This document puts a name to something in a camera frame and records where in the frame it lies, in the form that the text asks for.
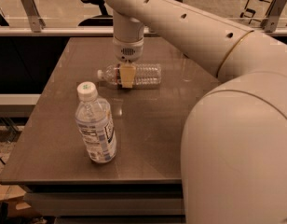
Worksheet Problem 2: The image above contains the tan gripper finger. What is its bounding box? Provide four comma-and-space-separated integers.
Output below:
120, 63, 136, 89

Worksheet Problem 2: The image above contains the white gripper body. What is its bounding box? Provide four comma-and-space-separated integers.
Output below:
113, 37, 144, 63

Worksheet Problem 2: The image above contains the clear bottle red label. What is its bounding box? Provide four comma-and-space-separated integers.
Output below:
97, 63, 161, 89

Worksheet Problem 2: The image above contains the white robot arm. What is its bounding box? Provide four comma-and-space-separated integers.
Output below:
105, 0, 287, 224

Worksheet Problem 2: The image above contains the upright bottle white cap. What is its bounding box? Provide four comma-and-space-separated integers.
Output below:
75, 81, 116, 163

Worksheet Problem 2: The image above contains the black office chair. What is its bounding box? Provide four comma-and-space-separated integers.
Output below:
78, 0, 113, 27

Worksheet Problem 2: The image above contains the wooden cart with wheels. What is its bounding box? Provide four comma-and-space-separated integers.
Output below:
239, 0, 273, 24

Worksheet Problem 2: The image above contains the cardboard box under table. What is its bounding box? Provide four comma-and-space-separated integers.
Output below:
0, 184, 38, 217

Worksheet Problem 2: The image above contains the left metal railing bracket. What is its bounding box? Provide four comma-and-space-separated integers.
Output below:
20, 0, 46, 33

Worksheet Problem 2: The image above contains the metal railing bracket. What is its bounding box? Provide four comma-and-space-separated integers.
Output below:
261, 0, 287, 33
20, 0, 46, 33

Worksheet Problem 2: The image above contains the right metal railing bracket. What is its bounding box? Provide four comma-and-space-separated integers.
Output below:
261, 0, 287, 33

